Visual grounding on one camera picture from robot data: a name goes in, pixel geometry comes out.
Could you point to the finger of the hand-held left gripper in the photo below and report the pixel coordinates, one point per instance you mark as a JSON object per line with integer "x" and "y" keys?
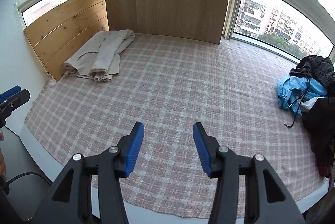
{"x": 18, "y": 99}
{"x": 10, "y": 93}

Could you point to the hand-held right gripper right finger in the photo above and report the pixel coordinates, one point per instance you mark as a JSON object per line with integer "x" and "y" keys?
{"x": 201, "y": 150}

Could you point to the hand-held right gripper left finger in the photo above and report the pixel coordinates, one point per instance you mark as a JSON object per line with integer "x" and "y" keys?
{"x": 134, "y": 150}

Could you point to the white ribbed knit sweater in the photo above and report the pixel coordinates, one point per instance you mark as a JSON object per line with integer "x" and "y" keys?
{"x": 104, "y": 51}

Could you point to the person's left hand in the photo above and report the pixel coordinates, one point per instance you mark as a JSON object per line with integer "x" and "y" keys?
{"x": 2, "y": 163}

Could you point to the pink plaid blanket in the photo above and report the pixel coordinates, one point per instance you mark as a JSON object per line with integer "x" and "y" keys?
{"x": 170, "y": 87}

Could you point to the pine plank board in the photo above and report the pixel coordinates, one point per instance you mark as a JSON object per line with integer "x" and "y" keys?
{"x": 65, "y": 30}

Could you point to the light blue jacket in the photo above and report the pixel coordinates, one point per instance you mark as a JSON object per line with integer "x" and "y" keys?
{"x": 285, "y": 90}

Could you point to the white cloth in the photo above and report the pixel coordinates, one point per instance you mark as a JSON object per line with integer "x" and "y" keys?
{"x": 310, "y": 104}

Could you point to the red cloth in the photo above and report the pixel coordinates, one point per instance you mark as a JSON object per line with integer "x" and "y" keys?
{"x": 324, "y": 170}

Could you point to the green trees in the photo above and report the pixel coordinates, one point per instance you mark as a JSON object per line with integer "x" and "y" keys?
{"x": 277, "y": 40}

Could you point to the pink apartment buildings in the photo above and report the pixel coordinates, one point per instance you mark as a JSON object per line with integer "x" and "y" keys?
{"x": 251, "y": 17}

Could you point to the black garment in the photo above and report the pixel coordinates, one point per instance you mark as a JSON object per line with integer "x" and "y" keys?
{"x": 319, "y": 69}

